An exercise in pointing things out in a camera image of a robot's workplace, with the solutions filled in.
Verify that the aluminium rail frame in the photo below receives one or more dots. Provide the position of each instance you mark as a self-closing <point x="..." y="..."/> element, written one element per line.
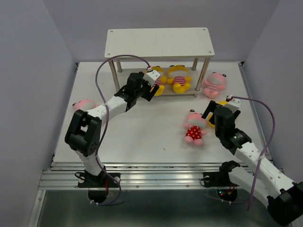
<point x="152" y="155"/>

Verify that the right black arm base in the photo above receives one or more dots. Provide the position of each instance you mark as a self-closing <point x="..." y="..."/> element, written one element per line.
<point x="227" y="190"/>

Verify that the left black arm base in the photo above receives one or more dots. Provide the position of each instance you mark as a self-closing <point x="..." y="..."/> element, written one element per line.
<point x="99" y="187"/>

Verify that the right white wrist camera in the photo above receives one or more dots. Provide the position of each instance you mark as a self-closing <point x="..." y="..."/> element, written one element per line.
<point x="233" y="103"/>

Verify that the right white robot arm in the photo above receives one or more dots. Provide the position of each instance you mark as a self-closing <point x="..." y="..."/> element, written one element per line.
<point x="282" y="196"/>

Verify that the yellow plush blue-striped shirt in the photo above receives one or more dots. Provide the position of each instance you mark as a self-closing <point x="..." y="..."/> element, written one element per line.
<point x="210" y="115"/>

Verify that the yellow plush pink-striped shirt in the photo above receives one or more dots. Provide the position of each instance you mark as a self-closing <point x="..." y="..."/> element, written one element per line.
<point x="160" y="81"/>

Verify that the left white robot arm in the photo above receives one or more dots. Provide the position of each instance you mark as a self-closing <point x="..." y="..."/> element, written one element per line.
<point x="84" y="131"/>

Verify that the white two-tier shelf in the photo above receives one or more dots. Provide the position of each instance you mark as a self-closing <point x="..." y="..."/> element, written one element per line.
<point x="156" y="44"/>

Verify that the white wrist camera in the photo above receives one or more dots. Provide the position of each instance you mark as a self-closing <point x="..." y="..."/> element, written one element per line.
<point x="233" y="103"/>
<point x="151" y="76"/>

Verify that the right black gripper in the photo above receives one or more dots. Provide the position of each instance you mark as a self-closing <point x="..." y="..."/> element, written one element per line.
<point x="211" y="107"/>

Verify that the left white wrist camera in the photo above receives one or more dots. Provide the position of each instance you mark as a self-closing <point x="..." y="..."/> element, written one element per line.
<point x="151" y="76"/>

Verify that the pink plush red polka-dot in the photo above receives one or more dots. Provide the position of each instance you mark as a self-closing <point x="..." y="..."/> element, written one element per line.
<point x="195" y="125"/>

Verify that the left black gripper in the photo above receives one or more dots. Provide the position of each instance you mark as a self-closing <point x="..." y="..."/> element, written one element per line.
<point x="148" y="95"/>

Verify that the pink plush pink-striped shirt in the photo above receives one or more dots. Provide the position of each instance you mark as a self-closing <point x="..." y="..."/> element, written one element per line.
<point x="214" y="83"/>

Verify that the yellow plush red-striped shirt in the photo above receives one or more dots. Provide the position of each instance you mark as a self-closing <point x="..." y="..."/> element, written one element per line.
<point x="178" y="76"/>

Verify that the pink plush orange-striped shirt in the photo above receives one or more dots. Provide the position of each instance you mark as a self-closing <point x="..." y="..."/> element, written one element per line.
<point x="85" y="105"/>

